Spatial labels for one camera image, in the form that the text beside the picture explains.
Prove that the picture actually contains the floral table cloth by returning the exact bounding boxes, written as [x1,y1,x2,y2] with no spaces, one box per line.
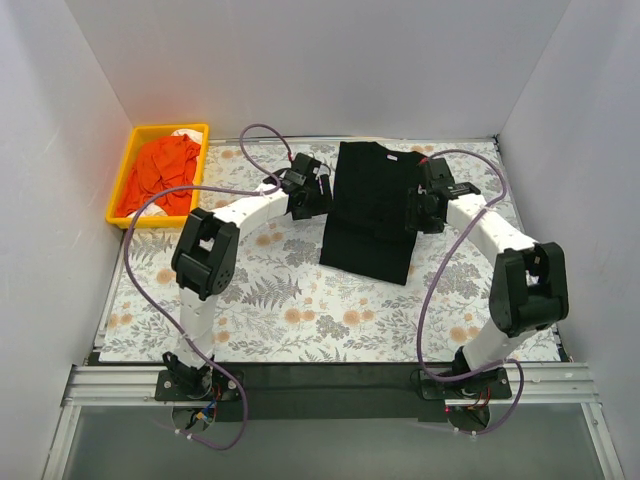
[99,139,559,364]

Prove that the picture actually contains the aluminium frame rail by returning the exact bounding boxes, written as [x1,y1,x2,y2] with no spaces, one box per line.
[45,362,624,479]

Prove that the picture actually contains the black t shirt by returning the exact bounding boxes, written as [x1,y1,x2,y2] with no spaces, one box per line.
[319,142,423,286]

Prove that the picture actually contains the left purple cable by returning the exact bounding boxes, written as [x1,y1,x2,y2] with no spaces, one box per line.
[122,122,324,451]

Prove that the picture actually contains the yellow plastic bin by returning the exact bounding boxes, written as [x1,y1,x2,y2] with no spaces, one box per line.
[105,123,209,229]

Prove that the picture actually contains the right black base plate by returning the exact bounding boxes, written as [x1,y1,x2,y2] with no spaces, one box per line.
[409,368,512,402]

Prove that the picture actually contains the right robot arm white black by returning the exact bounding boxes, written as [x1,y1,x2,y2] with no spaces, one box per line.
[406,152,569,398]

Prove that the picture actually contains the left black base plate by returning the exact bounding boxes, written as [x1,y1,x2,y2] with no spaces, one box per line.
[154,368,240,402]

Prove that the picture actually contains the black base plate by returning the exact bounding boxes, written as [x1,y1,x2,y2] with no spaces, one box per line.
[409,368,512,402]
[154,368,240,402]

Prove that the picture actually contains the orange t shirt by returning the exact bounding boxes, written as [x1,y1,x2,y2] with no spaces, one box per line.
[116,134,204,214]

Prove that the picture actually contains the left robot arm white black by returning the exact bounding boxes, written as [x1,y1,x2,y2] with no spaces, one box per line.
[163,154,332,400]

